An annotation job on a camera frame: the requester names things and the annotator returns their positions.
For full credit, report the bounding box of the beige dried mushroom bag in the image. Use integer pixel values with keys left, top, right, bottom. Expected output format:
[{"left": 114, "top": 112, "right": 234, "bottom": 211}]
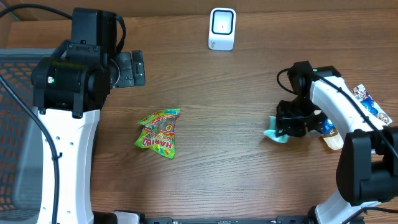
[{"left": 313, "top": 83, "right": 393, "bottom": 151}]

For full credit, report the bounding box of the mint green tissue packet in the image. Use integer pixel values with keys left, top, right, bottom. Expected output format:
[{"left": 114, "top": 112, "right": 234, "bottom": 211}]
[{"left": 264, "top": 116, "right": 290, "bottom": 144}]

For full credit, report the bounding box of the blue snack packet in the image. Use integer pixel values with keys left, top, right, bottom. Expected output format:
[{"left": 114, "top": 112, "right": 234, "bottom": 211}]
[{"left": 322, "top": 96, "right": 379, "bottom": 136}]

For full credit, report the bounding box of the green Haribo gummy bag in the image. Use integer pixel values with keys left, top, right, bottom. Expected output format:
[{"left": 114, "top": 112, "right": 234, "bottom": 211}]
[{"left": 134, "top": 108, "right": 180, "bottom": 159}]

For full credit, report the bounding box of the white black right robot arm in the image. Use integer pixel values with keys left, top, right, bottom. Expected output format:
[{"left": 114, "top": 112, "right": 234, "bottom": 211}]
[{"left": 275, "top": 61, "right": 397, "bottom": 224}]

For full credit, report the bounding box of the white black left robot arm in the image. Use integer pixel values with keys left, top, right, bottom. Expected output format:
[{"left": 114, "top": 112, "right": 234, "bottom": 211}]
[{"left": 31, "top": 8, "right": 146, "bottom": 224}]

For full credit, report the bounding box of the white barcode scanner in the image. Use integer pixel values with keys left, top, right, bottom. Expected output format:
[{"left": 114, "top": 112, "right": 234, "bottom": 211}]
[{"left": 208, "top": 7, "right": 236, "bottom": 51}]

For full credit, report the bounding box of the grey plastic lattice basket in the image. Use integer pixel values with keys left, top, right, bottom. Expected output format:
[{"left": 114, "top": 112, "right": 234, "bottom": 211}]
[{"left": 1, "top": 49, "right": 53, "bottom": 223}]

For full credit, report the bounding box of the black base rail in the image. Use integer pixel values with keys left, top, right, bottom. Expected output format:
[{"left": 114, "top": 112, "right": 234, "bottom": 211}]
[{"left": 141, "top": 216, "right": 317, "bottom": 224}]

